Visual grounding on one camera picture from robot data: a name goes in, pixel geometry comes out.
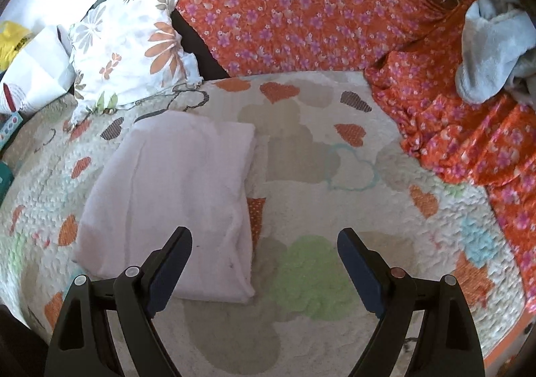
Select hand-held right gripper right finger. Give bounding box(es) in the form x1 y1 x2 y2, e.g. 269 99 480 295
337 227 486 377

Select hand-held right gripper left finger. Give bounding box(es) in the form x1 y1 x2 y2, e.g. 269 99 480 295
44 226 193 377

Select pale pink garment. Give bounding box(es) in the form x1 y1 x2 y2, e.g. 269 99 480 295
71 114 257 303

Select heart-patterned quilt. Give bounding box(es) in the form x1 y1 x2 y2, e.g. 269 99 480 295
0 69 528 377

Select green printed packet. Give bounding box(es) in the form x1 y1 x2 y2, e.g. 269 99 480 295
0 161 15 202

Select colourful dotted strip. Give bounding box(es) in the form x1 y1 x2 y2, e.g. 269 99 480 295
0 111 23 149

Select white floral pillow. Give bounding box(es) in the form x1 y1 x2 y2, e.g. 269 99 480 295
68 0 204 127

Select white plastic bag red print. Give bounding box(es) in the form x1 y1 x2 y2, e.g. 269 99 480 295
0 23 78 116

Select white fluffy towel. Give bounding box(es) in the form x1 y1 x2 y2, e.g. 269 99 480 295
431 0 536 103

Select orange floral blanket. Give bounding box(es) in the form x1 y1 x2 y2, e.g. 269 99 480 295
175 0 536 302

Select yellow plastic bag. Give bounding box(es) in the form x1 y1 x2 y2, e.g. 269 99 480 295
0 21 32 72

